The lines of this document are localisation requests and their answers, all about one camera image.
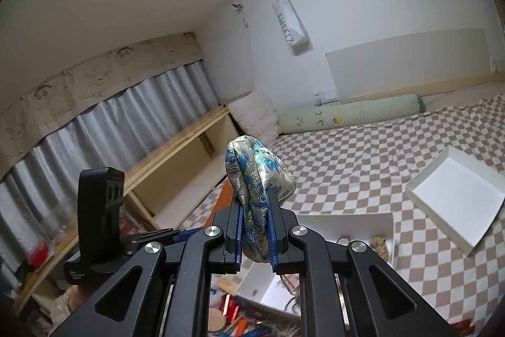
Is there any white wall panel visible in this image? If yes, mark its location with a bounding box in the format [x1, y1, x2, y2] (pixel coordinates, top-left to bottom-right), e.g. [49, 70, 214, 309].
[324, 28, 492, 103]

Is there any blue gold brocade pouch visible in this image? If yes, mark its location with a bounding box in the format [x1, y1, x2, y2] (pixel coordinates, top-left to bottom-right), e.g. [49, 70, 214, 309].
[224, 135, 296, 263]

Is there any grey curtain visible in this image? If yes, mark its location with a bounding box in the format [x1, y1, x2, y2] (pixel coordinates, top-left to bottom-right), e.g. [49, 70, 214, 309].
[0, 58, 219, 267]

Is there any checkered bed sheet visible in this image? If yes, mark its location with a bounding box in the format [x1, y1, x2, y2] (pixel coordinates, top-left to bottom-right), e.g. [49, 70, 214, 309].
[152, 94, 505, 337]

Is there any white wall switch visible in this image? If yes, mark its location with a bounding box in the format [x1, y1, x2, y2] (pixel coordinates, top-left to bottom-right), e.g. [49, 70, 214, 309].
[311, 90, 340, 105]

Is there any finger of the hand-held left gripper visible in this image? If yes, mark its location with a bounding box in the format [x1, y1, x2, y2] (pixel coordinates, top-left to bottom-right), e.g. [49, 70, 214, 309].
[122, 227, 206, 249]

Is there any red foil wrapped pack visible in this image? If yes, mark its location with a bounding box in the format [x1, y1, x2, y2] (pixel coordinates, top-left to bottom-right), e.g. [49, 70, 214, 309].
[221, 301, 242, 322]

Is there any coil of rope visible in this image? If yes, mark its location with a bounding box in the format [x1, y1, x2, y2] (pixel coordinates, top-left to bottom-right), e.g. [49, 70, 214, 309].
[369, 236, 390, 261]

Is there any clear doll display case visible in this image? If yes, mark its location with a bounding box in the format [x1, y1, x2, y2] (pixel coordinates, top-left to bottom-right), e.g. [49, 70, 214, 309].
[24, 195, 80, 270]

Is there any wooden bedside shelf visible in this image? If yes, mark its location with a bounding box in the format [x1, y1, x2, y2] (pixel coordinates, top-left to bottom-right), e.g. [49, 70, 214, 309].
[12, 104, 241, 318]

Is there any wooden bed rail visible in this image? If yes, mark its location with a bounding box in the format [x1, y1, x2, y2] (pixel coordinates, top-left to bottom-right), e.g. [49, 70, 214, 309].
[349, 73, 505, 105]

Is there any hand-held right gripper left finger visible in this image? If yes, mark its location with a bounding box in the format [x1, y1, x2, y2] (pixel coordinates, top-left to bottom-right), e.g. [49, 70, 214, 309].
[51, 197, 246, 337]

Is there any white hanging bag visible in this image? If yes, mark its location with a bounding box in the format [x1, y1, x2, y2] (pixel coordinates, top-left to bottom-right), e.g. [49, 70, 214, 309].
[271, 0, 309, 55]

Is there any white fluffy pillow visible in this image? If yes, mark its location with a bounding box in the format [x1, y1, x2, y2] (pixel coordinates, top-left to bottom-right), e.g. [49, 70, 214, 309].
[228, 89, 279, 146]

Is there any white box lid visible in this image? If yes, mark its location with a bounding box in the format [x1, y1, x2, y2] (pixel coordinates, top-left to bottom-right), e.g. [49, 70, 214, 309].
[406, 145, 505, 256]

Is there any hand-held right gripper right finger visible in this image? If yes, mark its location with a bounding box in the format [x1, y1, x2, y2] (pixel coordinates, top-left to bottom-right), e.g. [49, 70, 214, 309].
[267, 189, 460, 337]

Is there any green bolster pillow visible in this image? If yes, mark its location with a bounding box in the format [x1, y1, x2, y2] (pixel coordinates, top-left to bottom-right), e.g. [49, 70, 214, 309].
[276, 94, 426, 135]

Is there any white cardboard box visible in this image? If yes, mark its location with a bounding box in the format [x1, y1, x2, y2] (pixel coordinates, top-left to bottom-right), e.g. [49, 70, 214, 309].
[233, 211, 396, 312]

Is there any bamboo jar lid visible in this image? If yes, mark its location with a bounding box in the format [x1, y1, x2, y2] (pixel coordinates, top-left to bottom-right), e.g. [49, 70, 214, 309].
[209, 311, 228, 332]

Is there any person's left forearm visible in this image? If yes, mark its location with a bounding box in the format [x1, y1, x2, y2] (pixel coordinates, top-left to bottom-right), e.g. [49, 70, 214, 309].
[51, 282, 93, 326]

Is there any beige printed valance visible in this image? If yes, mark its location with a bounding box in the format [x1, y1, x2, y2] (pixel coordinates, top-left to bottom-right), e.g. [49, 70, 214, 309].
[0, 31, 204, 176]

